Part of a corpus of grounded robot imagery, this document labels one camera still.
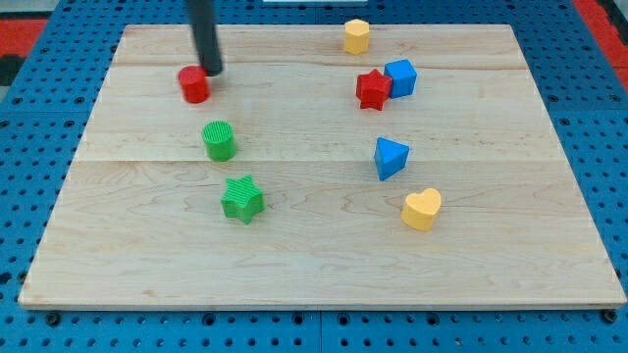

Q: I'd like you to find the blue triangle block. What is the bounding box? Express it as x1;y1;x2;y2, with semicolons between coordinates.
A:
374;137;410;181

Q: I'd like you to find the red star block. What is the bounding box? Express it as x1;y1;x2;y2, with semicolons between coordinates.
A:
355;69;393;111

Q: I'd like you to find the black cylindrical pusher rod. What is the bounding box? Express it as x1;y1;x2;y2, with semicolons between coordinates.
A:
186;0;223;76

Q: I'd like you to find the green star block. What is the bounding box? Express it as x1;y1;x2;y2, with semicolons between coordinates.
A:
221;175;265;225

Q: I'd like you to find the yellow hexagon block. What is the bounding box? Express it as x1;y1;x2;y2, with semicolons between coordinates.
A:
343;19;370;55

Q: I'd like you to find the green cylinder block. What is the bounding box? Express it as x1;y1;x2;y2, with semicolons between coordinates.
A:
201;121;237;162

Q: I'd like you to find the blue cube block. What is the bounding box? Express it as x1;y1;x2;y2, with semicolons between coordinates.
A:
384;59;418;99

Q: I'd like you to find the wooden board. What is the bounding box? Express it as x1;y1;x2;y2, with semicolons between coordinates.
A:
19;25;626;311

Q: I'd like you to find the yellow heart block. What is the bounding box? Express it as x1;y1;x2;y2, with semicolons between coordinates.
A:
400;188;442;231

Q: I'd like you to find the red cylinder block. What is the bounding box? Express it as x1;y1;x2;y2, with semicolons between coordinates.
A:
178;66;211;104

